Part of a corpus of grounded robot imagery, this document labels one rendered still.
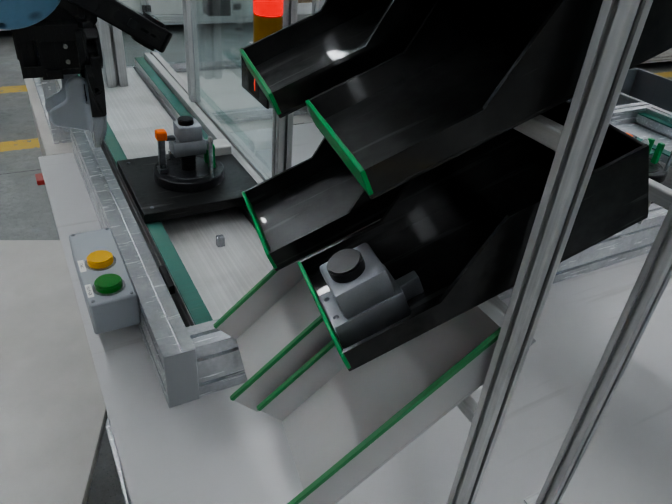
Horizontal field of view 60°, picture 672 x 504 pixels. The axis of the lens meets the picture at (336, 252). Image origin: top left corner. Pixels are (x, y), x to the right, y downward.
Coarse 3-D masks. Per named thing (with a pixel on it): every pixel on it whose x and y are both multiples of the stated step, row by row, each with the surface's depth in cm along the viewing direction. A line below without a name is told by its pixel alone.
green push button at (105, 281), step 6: (102, 276) 90; (108, 276) 90; (114, 276) 90; (96, 282) 89; (102, 282) 89; (108, 282) 89; (114, 282) 89; (120, 282) 90; (96, 288) 88; (102, 288) 88; (108, 288) 88; (114, 288) 88; (120, 288) 90
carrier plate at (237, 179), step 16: (128, 160) 124; (144, 160) 124; (224, 160) 127; (128, 176) 118; (144, 176) 118; (224, 176) 121; (240, 176) 122; (144, 192) 113; (160, 192) 113; (176, 192) 114; (208, 192) 115; (224, 192) 115; (240, 192) 116; (144, 208) 108; (160, 208) 109; (176, 208) 109; (192, 208) 110; (208, 208) 112; (224, 208) 114
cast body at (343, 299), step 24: (336, 264) 46; (360, 264) 46; (336, 288) 46; (360, 288) 46; (384, 288) 46; (408, 288) 50; (336, 312) 48; (360, 312) 47; (384, 312) 48; (408, 312) 49; (360, 336) 49
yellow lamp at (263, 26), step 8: (256, 16) 96; (280, 16) 97; (256, 24) 97; (264, 24) 96; (272, 24) 96; (280, 24) 97; (256, 32) 97; (264, 32) 97; (272, 32) 97; (256, 40) 98
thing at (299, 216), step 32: (320, 160) 67; (256, 192) 67; (288, 192) 67; (320, 192) 65; (352, 192) 63; (256, 224) 61; (288, 224) 63; (320, 224) 61; (352, 224) 58; (288, 256) 58
